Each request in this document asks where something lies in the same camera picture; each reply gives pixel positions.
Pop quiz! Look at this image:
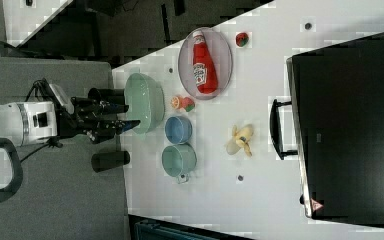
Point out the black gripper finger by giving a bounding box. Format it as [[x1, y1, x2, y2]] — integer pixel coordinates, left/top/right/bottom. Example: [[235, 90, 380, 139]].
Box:
[[76, 98, 129, 115], [87, 120, 140, 144]]

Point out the green cup with handle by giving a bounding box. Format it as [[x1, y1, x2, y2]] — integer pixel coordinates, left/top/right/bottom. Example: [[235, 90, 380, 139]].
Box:
[[162, 144, 197, 184]]

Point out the lower black cylinder post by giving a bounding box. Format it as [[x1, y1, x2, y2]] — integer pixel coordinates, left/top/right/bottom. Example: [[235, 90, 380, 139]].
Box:
[[91, 151, 130, 172]]

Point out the upper black cylinder post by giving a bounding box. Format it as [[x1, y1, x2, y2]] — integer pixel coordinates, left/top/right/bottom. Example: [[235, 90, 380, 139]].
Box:
[[88, 88, 125, 105]]

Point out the blue bowl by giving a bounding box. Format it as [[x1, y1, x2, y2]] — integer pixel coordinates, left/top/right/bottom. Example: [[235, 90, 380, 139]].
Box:
[[165, 116, 192, 144]]

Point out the red green strawberry toy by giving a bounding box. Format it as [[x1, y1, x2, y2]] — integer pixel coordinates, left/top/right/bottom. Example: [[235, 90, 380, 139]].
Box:
[[181, 97, 195, 112]]

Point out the red ketchup bottle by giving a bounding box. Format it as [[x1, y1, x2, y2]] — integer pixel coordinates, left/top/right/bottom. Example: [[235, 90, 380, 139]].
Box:
[[193, 31, 218, 94]]

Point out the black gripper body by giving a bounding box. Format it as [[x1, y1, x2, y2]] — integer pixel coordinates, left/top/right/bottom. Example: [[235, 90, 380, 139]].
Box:
[[55, 97, 95, 139]]

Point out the orange slice toy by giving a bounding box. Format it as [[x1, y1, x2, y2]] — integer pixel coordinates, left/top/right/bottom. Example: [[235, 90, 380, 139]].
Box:
[[171, 96, 183, 109]]

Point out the large green bowl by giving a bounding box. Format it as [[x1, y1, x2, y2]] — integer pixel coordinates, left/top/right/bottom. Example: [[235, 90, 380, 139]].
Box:
[[124, 73, 165, 134]]

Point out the black toaster oven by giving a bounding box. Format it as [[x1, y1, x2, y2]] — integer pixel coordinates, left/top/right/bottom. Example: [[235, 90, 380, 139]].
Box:
[[287, 32, 384, 228]]

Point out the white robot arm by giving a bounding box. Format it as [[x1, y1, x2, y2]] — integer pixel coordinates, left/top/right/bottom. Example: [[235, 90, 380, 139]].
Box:
[[0, 101, 140, 203]]

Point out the black oven door handle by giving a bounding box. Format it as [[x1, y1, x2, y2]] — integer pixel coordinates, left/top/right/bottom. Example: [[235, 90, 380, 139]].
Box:
[[269, 99, 298, 160]]

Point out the yellow toy banana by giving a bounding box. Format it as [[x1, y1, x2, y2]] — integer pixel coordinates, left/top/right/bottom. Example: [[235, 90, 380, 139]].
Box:
[[225, 124, 254, 157]]

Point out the black cylinder post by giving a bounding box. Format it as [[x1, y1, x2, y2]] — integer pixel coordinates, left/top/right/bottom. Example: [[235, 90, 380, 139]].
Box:
[[91, 151, 130, 172], [88, 88, 125, 105]]

